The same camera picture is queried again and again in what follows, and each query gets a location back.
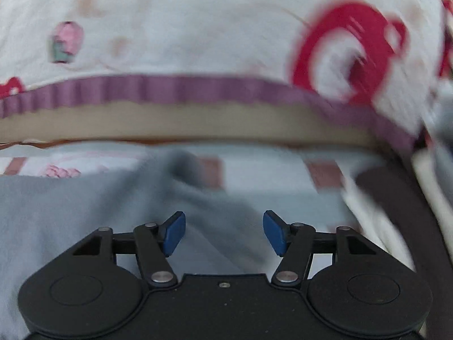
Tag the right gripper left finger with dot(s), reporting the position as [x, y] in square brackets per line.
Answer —
[150, 244]

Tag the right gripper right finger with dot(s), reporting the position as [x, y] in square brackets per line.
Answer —
[297, 243]

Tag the grey sweatpants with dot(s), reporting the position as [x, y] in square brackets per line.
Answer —
[43, 217]

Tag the checkered bed sheet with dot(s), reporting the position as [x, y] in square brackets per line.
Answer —
[300, 185]

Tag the dark brown folded garment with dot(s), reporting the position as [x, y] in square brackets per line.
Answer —
[397, 192]

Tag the beige folded garment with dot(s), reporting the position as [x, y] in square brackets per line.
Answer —
[424, 168]

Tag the dark grey folded garment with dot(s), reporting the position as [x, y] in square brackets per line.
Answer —
[438, 123]

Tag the bear print headboard cover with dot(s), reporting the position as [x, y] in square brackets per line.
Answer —
[368, 61]

